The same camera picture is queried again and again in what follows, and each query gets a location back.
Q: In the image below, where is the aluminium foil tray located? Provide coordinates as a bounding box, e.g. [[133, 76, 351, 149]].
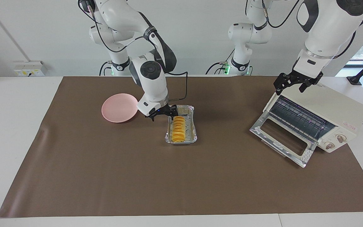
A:
[[164, 105, 198, 144]]

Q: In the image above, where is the glass oven door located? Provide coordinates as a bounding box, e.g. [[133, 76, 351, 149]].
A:
[[250, 113, 318, 168]]

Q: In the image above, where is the sliced yellow bread loaf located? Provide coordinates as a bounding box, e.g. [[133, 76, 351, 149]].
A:
[[172, 116, 187, 143]]

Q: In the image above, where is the black base cable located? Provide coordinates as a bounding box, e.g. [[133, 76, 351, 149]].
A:
[[205, 49, 236, 75], [99, 61, 112, 76]]

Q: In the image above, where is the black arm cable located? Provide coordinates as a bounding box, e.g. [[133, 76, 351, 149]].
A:
[[166, 71, 188, 103], [245, 0, 302, 29]]

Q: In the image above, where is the brown table mat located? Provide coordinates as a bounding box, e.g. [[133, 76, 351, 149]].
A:
[[0, 76, 363, 218]]

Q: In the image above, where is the wire oven rack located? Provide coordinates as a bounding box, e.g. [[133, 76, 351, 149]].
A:
[[270, 96, 328, 141]]

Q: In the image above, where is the pink round plate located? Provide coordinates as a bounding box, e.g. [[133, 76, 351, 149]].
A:
[[101, 93, 139, 123]]

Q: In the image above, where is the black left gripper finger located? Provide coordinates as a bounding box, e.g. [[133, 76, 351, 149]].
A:
[[299, 72, 324, 93], [274, 73, 291, 96]]

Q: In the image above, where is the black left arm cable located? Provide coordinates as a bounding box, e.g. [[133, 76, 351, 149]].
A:
[[245, 0, 302, 29]]

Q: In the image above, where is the black left base cable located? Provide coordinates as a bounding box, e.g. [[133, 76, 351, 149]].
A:
[[205, 49, 236, 75]]

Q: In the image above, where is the black right base cable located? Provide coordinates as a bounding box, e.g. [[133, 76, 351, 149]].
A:
[[99, 61, 112, 76]]

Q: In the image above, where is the cream toaster oven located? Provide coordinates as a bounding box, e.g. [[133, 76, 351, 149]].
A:
[[263, 80, 363, 154]]

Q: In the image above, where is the white wall socket box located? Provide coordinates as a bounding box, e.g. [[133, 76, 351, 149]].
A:
[[14, 61, 47, 77]]

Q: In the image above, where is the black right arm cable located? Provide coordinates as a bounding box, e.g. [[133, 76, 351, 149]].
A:
[[166, 71, 188, 103]]

